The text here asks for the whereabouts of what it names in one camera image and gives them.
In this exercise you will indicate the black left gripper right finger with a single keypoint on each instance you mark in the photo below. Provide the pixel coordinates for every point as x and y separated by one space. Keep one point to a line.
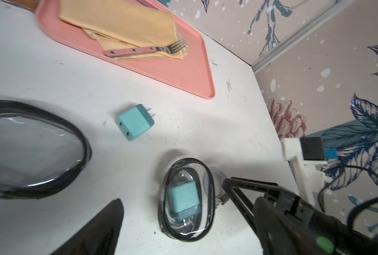
278 234

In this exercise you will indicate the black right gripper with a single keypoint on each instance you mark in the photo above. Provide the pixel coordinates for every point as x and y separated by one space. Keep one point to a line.
306 231

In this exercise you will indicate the teal wall charger front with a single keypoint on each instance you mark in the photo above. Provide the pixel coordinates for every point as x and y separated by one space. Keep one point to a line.
183 200

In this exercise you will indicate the teal wall charger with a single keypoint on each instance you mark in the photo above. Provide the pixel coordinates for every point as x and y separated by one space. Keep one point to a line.
134 122
183 200

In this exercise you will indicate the pink plastic tray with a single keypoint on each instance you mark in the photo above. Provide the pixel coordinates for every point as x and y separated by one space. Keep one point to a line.
191 74

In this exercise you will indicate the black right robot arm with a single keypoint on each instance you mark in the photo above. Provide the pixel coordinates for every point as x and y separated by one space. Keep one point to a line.
363 218

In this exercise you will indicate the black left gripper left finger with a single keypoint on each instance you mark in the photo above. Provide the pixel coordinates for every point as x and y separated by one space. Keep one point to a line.
99 236

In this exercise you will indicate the black fork on tray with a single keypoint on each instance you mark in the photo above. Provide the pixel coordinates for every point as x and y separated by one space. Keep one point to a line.
170 49

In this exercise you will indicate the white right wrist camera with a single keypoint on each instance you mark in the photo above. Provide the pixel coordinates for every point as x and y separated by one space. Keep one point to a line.
308 159

